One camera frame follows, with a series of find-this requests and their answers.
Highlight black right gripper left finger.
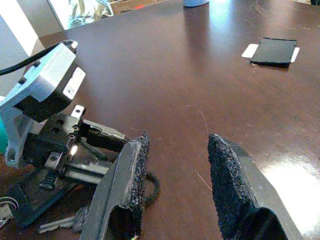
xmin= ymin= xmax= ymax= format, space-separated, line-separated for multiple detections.
xmin=79 ymin=128 xmax=152 ymax=240

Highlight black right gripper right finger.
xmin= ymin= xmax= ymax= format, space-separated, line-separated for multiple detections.
xmin=207 ymin=133 xmax=305 ymax=240

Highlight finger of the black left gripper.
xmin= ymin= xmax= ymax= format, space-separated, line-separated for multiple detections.
xmin=80 ymin=119 xmax=131 ymax=153

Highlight green leafy plant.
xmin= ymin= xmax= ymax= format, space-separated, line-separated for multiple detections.
xmin=66 ymin=0 xmax=113 ymax=29

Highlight cardboard box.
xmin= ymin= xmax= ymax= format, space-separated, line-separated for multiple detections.
xmin=109 ymin=0 xmax=176 ymax=16

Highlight black wallet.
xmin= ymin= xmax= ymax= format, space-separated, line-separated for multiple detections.
xmin=249 ymin=37 xmax=298 ymax=68

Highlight plastic left wrist camera mount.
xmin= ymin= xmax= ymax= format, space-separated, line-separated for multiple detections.
xmin=0 ymin=41 xmax=87 ymax=168

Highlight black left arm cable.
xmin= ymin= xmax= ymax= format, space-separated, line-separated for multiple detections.
xmin=0 ymin=39 xmax=76 ymax=76

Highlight thin coloured gripper wires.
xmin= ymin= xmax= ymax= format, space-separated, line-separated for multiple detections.
xmin=0 ymin=196 xmax=20 ymax=226

